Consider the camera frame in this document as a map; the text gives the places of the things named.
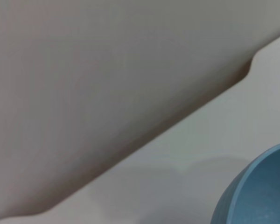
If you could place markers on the blue bowl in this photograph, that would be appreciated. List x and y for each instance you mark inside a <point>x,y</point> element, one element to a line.
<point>261,186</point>

